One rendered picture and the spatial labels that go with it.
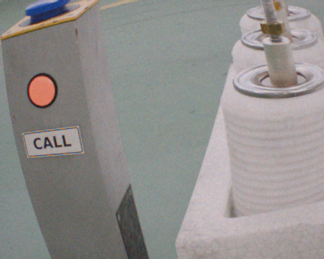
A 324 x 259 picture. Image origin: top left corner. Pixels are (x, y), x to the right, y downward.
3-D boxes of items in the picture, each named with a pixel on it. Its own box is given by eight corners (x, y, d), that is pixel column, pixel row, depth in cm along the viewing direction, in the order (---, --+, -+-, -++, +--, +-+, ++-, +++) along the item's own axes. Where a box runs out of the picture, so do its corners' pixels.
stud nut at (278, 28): (267, 29, 53) (265, 18, 52) (287, 30, 52) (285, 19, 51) (259, 34, 51) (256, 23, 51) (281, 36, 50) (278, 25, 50)
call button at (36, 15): (63, 21, 56) (61, -2, 55) (20, 32, 57) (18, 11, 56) (78, 9, 60) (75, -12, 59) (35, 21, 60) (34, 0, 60)
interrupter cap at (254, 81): (257, 112, 48) (256, 100, 48) (218, 81, 55) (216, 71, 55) (343, 89, 50) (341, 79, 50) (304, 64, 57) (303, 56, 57)
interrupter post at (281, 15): (275, 48, 62) (266, 12, 61) (266, 42, 65) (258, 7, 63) (298, 45, 63) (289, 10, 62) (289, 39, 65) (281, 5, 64)
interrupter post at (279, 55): (277, 92, 51) (268, 45, 50) (265, 83, 53) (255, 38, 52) (304, 86, 52) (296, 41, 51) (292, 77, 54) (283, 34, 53)
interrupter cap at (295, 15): (236, 15, 77) (234, 9, 77) (292, 9, 79) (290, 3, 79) (267, 27, 70) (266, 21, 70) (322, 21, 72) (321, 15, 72)
